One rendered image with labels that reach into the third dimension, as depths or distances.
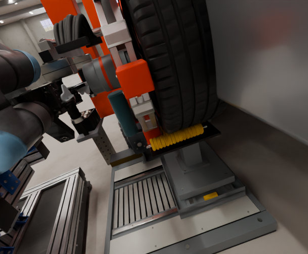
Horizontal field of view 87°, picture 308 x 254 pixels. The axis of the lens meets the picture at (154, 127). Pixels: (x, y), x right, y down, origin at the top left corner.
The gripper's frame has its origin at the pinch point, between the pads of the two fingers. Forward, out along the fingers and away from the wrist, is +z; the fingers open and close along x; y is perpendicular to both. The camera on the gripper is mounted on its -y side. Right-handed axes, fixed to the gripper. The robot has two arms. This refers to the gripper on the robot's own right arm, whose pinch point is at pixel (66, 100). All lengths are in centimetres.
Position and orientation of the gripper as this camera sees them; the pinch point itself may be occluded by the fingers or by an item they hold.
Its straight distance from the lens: 62.6
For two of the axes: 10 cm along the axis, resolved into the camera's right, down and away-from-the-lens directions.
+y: -2.9, -8.4, -4.6
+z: -1.7, -4.3, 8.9
